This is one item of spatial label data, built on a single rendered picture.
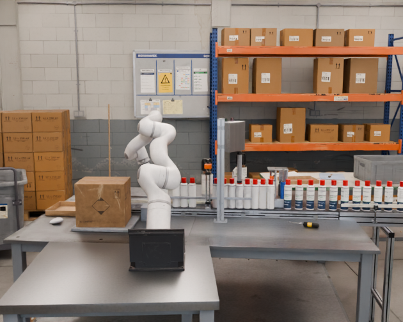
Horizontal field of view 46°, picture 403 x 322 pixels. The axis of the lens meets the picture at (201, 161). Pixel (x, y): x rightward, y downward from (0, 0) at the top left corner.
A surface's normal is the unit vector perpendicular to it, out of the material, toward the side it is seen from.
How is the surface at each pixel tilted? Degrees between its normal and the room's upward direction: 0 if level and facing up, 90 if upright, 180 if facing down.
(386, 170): 90
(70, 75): 90
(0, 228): 93
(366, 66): 89
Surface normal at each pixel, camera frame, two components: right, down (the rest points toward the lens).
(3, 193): 0.37, 0.20
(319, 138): 0.01, 0.17
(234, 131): 0.77, 0.10
